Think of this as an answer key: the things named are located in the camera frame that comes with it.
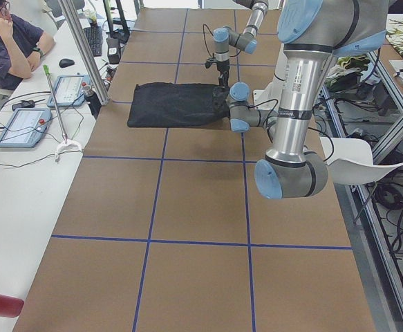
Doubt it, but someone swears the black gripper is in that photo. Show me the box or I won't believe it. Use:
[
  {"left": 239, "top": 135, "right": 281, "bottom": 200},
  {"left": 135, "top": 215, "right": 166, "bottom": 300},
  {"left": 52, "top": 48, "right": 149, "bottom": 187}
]
[
  {"left": 205, "top": 57, "right": 230, "bottom": 88},
  {"left": 212, "top": 86, "right": 229, "bottom": 111}
]

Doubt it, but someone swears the seated person dark shirt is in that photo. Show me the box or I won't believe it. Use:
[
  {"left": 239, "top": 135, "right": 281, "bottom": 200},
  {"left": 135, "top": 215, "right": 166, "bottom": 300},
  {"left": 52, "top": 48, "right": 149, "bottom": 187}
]
[{"left": 0, "top": 1, "right": 55, "bottom": 90}]

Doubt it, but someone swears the upper teach pendant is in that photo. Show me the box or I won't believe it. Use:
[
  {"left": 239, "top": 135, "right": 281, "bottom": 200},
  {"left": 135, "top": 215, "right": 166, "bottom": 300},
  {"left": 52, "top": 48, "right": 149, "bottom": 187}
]
[{"left": 46, "top": 75, "right": 91, "bottom": 109}]

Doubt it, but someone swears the black water bottle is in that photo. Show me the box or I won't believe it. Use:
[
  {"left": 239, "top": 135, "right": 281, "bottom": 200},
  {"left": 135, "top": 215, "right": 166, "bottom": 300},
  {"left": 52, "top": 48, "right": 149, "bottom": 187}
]
[{"left": 82, "top": 82, "right": 101, "bottom": 119}]

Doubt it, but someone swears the teach pendant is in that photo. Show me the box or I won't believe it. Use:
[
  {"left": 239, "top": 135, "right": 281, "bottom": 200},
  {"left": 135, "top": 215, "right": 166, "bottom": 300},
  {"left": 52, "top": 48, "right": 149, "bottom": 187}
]
[
  {"left": 46, "top": 75, "right": 91, "bottom": 109},
  {"left": 0, "top": 108, "right": 52, "bottom": 148}
]

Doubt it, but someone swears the black computer mouse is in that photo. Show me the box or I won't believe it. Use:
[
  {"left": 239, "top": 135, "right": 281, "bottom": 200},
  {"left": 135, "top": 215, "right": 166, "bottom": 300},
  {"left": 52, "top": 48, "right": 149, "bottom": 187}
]
[{"left": 59, "top": 58, "right": 75, "bottom": 68}]

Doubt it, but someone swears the lower teach pendant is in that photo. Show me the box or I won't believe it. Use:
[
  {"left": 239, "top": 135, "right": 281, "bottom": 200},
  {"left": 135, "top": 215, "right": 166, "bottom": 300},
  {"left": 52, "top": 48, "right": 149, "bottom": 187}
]
[{"left": 0, "top": 108, "right": 52, "bottom": 148}]

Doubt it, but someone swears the white plastic chair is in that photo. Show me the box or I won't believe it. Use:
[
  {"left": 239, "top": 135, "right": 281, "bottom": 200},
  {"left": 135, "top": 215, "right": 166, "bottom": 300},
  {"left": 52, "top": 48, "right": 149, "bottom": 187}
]
[{"left": 320, "top": 137, "right": 403, "bottom": 185}]

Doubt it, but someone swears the black graphic t-shirt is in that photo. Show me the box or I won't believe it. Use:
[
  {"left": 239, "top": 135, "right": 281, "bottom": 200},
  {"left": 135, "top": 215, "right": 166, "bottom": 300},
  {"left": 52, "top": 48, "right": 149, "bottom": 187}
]
[{"left": 127, "top": 82, "right": 230, "bottom": 128}]

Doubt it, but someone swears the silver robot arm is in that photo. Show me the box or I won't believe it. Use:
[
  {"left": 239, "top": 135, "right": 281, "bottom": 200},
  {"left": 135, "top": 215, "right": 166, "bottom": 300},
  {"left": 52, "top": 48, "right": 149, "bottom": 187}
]
[
  {"left": 205, "top": 0, "right": 269, "bottom": 89},
  {"left": 223, "top": 1, "right": 390, "bottom": 199}
]

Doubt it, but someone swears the black keyboard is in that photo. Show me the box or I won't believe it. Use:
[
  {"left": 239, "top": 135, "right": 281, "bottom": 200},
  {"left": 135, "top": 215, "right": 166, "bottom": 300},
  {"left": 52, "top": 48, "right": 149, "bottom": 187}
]
[{"left": 83, "top": 26, "right": 102, "bottom": 57}]

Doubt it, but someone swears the grabber stick green handle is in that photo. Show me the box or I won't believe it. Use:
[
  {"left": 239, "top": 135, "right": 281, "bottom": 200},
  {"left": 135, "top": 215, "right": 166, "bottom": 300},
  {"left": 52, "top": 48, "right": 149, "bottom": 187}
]
[{"left": 43, "top": 64, "right": 83, "bottom": 163}]

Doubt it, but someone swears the aluminium frame post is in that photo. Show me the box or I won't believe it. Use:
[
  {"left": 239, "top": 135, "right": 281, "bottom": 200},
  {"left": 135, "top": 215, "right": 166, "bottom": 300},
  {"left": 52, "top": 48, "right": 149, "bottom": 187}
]
[{"left": 58, "top": 0, "right": 109, "bottom": 105}]

